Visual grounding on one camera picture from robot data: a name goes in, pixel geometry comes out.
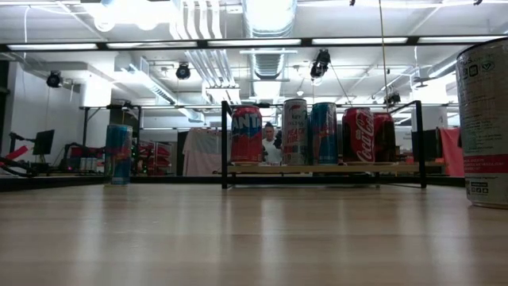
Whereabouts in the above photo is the red cloth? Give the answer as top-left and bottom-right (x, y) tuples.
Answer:
(439, 126), (465, 178)

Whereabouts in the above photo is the black overhead camera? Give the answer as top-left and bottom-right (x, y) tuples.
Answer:
(310, 48), (332, 79)

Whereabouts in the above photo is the thin hanging cord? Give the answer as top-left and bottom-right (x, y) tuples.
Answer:
(378, 0), (389, 102)

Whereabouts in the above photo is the red angled bar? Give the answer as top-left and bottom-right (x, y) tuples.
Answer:
(3, 145), (30, 162)

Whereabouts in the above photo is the black metal shelf frame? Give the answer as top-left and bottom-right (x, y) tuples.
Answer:
(220, 100), (428, 190)

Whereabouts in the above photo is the white ceiling pipe bundle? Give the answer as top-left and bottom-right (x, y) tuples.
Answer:
(170, 0), (243, 106)

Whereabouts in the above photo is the red bins rack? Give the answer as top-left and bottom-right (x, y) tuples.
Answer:
(134, 139), (175, 176)

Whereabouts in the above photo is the red Fanta strawberry can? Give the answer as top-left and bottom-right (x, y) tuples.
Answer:
(230, 105), (264, 166)

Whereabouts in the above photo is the white Celsius peach can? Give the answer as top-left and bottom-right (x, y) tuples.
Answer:
(456, 37), (508, 211)
(281, 98), (310, 167)

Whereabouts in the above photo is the black background stand frame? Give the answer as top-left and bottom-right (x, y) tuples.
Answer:
(78, 103), (143, 176)

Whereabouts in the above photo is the black looped hose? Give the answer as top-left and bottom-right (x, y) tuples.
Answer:
(0, 157), (40, 179)

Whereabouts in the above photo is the white rectangular ceiling duct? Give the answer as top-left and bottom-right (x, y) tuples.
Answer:
(113, 53), (207, 124)

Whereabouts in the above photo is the ceiling air vent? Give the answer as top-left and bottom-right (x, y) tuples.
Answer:
(253, 53), (285, 80)

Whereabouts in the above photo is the small black monitor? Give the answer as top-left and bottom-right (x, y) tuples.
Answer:
(31, 129), (56, 157)

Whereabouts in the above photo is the dark vertical panel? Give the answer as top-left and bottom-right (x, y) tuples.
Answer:
(0, 59), (10, 160)

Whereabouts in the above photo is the person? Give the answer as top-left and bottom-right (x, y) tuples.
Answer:
(261, 122), (283, 164)

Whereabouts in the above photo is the grey diagonal ceiling duct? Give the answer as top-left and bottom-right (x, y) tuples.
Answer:
(412, 51), (458, 85)

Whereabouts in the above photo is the red Coca-Cola can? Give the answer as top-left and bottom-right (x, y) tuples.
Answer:
(372, 112), (397, 164)
(341, 106), (376, 164)

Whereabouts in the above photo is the white hanging cloth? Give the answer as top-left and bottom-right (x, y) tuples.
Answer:
(181, 127), (225, 178)

